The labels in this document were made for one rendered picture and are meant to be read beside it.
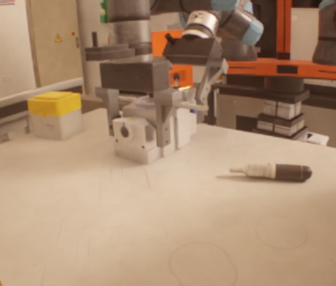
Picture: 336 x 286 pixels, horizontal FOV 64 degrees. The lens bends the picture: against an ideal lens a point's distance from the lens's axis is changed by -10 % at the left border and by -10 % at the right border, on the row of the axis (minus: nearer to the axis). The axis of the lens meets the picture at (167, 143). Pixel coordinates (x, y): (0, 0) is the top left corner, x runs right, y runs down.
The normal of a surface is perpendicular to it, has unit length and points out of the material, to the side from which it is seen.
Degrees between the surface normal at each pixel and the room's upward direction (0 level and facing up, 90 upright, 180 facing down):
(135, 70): 90
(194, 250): 0
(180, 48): 50
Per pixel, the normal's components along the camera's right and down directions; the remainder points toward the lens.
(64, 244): -0.05, -0.93
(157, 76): 0.81, 0.18
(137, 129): -0.58, 0.33
